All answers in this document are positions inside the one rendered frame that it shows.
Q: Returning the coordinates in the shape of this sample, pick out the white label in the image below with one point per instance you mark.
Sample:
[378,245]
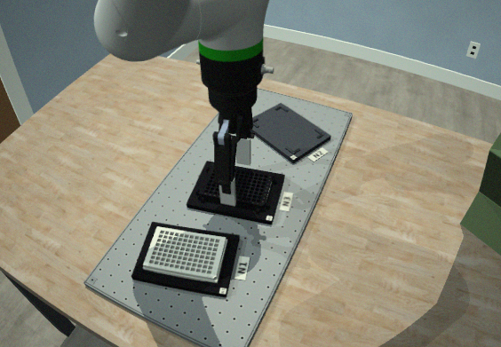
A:
[286,201]
[317,155]
[242,268]

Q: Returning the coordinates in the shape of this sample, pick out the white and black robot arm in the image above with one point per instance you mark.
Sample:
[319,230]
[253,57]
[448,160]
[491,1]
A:
[229,34]

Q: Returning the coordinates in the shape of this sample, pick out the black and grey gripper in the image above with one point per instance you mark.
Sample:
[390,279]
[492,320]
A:
[235,118]

